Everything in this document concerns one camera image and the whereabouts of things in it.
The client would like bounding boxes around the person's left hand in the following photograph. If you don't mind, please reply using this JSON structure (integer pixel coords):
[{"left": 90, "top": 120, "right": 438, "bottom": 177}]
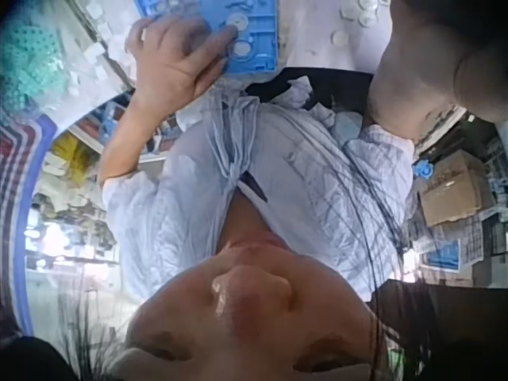
[{"left": 125, "top": 15, "right": 239, "bottom": 101}]

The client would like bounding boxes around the blue plastic parts tray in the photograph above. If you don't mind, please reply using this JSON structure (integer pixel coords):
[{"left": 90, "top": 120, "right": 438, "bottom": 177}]
[{"left": 133, "top": 0, "right": 279, "bottom": 76}]

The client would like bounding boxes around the heap of white plastic pieces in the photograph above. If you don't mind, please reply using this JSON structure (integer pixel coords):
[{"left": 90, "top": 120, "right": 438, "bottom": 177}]
[{"left": 65, "top": 0, "right": 138, "bottom": 98}]

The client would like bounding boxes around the yellow plastic bag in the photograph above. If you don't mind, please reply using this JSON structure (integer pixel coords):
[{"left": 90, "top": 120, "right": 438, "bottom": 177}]
[{"left": 50, "top": 133, "right": 98, "bottom": 179}]

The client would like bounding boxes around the white crumpled cloth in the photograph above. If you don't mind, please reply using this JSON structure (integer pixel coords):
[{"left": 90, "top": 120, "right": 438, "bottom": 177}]
[{"left": 283, "top": 77, "right": 317, "bottom": 109}]

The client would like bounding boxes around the teal mesh bag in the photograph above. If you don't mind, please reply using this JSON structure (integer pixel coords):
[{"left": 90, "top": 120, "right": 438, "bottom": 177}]
[{"left": 0, "top": 19, "right": 71, "bottom": 106}]

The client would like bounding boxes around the striped woven bag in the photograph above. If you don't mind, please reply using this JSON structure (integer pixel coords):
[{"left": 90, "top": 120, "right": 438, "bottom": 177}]
[{"left": 0, "top": 114, "right": 59, "bottom": 337}]

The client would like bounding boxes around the cluttered storage shelf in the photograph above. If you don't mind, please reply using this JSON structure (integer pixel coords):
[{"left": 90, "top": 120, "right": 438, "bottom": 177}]
[{"left": 23, "top": 186, "right": 120, "bottom": 275}]

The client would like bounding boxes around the cluster of white plastic caps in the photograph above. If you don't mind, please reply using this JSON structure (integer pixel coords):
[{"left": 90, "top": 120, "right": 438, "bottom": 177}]
[{"left": 340, "top": 0, "right": 384, "bottom": 28}]

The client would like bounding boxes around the small blue round part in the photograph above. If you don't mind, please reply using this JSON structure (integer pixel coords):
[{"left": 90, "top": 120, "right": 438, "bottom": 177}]
[{"left": 412, "top": 160, "right": 436, "bottom": 180}]

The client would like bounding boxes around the brown cardboard box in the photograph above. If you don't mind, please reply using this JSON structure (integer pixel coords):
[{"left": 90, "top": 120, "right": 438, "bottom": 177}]
[{"left": 419, "top": 152, "right": 496, "bottom": 228}]

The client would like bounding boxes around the flat blue tray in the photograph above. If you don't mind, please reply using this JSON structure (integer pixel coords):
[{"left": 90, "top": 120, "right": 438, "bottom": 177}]
[{"left": 425, "top": 241, "right": 462, "bottom": 272}]

